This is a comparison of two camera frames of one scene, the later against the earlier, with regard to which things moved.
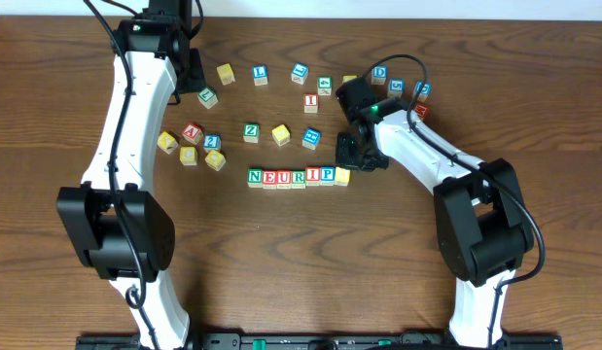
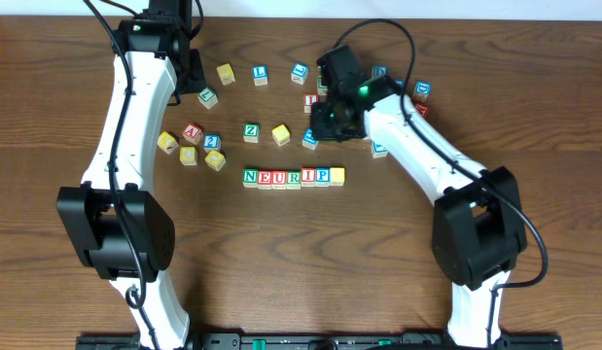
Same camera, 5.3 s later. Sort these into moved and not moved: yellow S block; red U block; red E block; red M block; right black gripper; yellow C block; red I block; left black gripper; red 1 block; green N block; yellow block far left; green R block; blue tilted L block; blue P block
Moved: red 1 block; right black gripper; red U block; red E block; yellow S block; green N block; blue P block; green R block
Not moved: yellow block far left; left black gripper; red I block; red M block; yellow C block; blue tilted L block
